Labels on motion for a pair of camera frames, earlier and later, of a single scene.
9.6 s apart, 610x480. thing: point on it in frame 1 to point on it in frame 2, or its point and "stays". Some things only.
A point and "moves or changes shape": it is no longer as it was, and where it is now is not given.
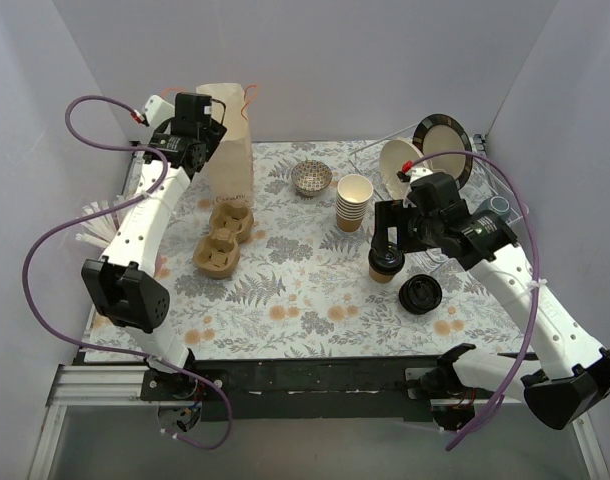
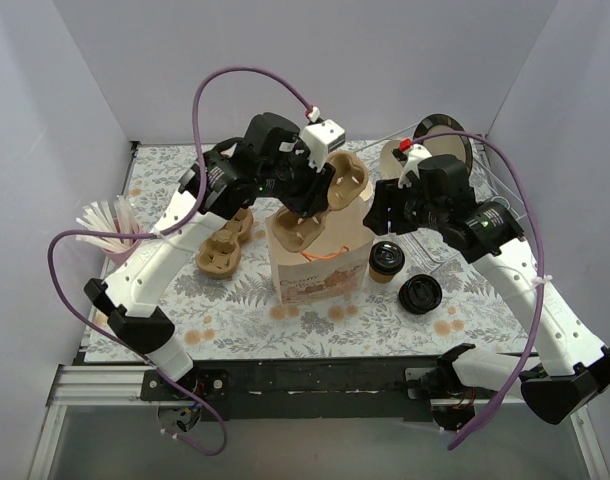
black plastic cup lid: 387,263 stays
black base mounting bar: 371,389 stays
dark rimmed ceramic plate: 442,133 stays
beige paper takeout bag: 228,174 moves or changes shape
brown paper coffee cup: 380,277 stays
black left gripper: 213,132 to 312,191
